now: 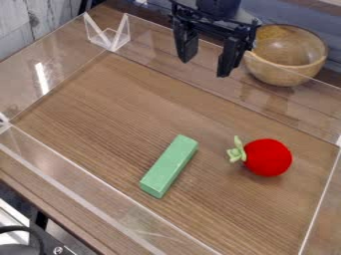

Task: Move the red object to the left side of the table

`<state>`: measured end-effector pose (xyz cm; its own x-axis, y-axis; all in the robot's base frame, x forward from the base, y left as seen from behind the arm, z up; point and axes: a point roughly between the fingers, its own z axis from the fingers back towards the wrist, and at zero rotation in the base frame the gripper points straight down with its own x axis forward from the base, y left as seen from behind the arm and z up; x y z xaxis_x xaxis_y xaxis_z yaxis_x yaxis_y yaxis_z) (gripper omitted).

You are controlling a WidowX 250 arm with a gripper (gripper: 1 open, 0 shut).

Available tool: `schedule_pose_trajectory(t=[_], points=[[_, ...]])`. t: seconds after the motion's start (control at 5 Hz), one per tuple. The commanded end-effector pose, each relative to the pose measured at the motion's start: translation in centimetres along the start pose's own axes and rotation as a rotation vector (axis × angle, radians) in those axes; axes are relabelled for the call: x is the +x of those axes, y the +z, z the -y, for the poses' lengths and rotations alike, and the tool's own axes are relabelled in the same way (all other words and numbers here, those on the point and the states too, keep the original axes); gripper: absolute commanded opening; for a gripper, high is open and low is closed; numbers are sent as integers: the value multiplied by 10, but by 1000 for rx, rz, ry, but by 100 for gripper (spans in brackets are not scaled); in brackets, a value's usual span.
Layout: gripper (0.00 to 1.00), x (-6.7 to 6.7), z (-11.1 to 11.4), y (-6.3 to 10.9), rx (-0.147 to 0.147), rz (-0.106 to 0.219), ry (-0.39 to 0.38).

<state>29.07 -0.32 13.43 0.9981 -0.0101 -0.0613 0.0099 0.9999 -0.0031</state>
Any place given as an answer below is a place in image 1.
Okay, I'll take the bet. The clear acrylic tray enclosure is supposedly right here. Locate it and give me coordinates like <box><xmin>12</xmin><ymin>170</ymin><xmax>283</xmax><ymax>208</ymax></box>
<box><xmin>0</xmin><ymin>15</ymin><xmax>341</xmax><ymax>255</ymax></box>

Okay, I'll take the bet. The wooden bowl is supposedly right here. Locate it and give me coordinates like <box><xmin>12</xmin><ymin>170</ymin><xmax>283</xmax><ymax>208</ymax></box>
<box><xmin>243</xmin><ymin>24</ymin><xmax>329</xmax><ymax>88</ymax></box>

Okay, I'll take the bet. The black cable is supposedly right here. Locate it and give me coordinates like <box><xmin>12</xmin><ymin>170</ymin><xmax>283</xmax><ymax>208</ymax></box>
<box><xmin>0</xmin><ymin>225</ymin><xmax>48</xmax><ymax>255</ymax></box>

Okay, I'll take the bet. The green rectangular block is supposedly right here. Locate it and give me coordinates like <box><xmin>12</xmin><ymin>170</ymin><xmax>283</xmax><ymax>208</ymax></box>
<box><xmin>140</xmin><ymin>134</ymin><xmax>198</xmax><ymax>198</ymax></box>

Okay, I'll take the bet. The red plush tomato toy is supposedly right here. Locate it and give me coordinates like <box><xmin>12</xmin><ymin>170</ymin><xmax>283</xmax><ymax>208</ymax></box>
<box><xmin>226</xmin><ymin>136</ymin><xmax>293</xmax><ymax>177</ymax></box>

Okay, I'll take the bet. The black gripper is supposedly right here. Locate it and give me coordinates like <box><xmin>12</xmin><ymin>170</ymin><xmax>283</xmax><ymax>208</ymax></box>
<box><xmin>170</xmin><ymin>0</ymin><xmax>261</xmax><ymax>78</ymax></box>

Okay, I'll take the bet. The black device with logo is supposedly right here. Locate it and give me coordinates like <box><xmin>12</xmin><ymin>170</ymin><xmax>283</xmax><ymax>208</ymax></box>
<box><xmin>29</xmin><ymin>223</ymin><xmax>77</xmax><ymax>255</ymax></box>

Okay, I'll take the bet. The clear acrylic corner bracket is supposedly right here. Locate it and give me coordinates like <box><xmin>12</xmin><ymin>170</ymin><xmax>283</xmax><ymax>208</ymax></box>
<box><xmin>83</xmin><ymin>13</ymin><xmax>131</xmax><ymax>52</ymax></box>

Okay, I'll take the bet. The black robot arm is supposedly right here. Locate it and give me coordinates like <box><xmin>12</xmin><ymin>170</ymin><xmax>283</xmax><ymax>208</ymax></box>
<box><xmin>170</xmin><ymin>0</ymin><xmax>261</xmax><ymax>78</ymax></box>

